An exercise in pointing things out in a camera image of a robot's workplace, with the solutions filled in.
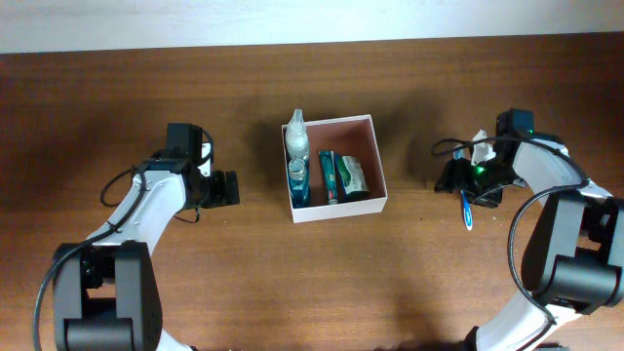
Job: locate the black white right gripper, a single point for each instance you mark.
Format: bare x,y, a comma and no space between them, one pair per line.
454,175

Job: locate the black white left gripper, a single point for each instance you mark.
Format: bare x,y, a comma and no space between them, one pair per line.
221,195

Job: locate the blue white toothbrush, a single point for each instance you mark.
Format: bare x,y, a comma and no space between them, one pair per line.
466,210

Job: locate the teal mouthwash bottle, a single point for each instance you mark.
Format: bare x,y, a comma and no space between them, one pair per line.
299,183

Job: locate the purple spray bottle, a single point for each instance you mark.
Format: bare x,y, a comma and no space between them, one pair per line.
296,138

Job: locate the white green sachet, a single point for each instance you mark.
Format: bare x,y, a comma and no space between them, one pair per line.
353,184

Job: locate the green red toothpaste tube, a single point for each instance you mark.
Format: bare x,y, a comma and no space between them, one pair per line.
327,165

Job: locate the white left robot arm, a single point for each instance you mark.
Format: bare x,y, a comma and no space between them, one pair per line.
105,292

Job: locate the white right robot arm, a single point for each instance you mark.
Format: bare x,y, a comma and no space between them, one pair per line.
565,243

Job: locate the pink open cardboard box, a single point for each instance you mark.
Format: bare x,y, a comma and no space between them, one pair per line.
348,136

